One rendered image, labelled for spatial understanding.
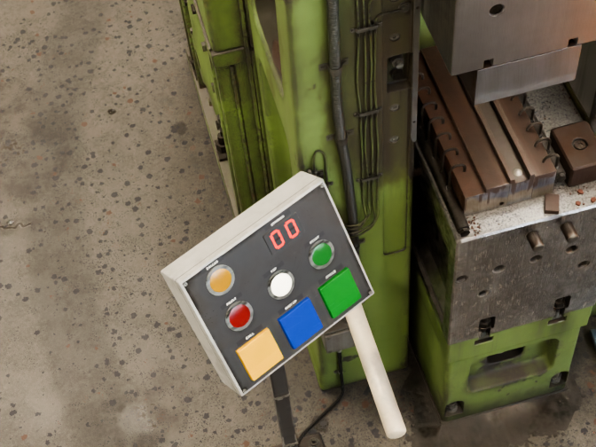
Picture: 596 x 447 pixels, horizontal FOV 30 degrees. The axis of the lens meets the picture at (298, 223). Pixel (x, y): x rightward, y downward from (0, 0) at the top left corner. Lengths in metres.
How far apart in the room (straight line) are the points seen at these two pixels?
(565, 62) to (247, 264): 0.69
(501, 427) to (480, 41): 1.45
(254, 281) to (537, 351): 1.19
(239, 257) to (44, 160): 1.86
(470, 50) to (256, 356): 0.68
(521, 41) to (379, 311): 1.08
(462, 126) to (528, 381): 0.91
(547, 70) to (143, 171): 1.88
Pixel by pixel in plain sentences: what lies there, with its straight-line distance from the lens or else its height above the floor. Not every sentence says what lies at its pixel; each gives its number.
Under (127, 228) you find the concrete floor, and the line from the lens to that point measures 3.56.
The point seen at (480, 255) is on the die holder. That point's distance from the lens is 2.41.
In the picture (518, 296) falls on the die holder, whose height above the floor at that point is 0.62.
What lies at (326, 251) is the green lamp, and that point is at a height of 1.09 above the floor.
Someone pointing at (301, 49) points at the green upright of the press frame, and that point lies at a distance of 2.05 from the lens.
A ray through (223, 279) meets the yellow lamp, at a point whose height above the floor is 1.16.
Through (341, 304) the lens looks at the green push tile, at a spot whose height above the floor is 0.99.
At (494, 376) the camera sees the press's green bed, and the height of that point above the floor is 0.15.
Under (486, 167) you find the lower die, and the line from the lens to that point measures 2.37.
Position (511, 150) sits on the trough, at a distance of 2.40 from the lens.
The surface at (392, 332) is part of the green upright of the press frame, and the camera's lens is 3.00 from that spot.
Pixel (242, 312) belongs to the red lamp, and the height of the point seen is 1.09.
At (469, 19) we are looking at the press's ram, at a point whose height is 1.50.
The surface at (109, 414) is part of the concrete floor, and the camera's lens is 3.24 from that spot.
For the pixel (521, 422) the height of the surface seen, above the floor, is 0.00.
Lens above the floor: 2.85
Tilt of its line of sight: 55 degrees down
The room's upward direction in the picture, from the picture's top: 7 degrees counter-clockwise
